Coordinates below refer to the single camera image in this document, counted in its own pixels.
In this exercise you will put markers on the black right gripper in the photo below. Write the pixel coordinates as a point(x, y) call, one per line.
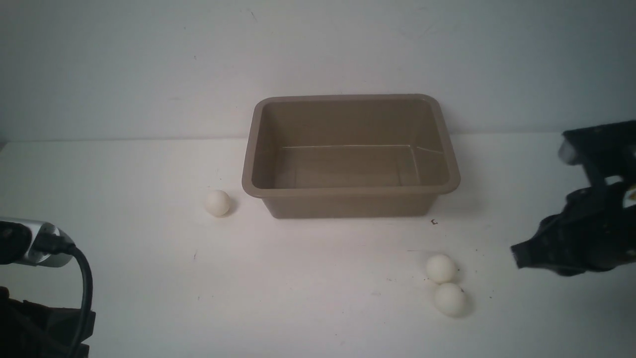
point(595, 232)

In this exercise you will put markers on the white ball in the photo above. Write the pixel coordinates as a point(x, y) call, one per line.
point(217, 203)
point(450, 300)
point(441, 269)

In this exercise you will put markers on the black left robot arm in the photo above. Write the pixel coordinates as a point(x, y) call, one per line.
point(32, 330)

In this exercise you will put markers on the brown plastic bin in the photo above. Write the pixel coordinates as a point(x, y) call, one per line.
point(349, 156)

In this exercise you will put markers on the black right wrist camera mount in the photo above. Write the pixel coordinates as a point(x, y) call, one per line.
point(603, 151)

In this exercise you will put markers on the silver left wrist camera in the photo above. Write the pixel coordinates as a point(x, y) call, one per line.
point(33, 243)

